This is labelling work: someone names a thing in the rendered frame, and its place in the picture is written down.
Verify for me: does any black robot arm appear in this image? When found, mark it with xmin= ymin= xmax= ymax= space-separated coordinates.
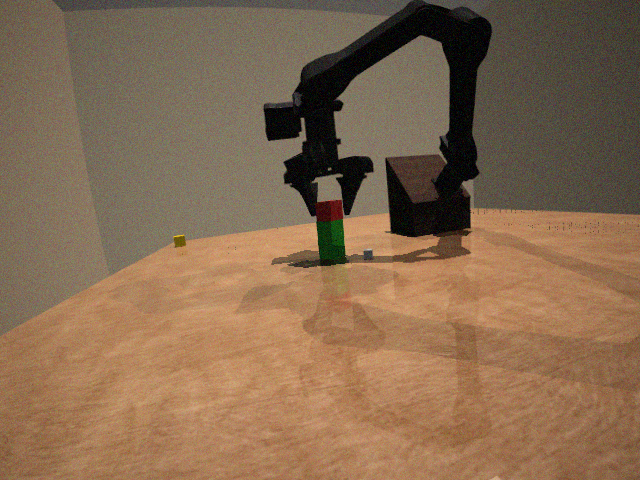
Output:
xmin=264 ymin=0 xmax=492 ymax=196

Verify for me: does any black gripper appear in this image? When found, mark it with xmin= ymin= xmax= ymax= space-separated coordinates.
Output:
xmin=283 ymin=131 xmax=373 ymax=216

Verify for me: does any red block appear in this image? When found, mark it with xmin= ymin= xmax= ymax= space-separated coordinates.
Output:
xmin=315 ymin=200 xmax=343 ymax=222

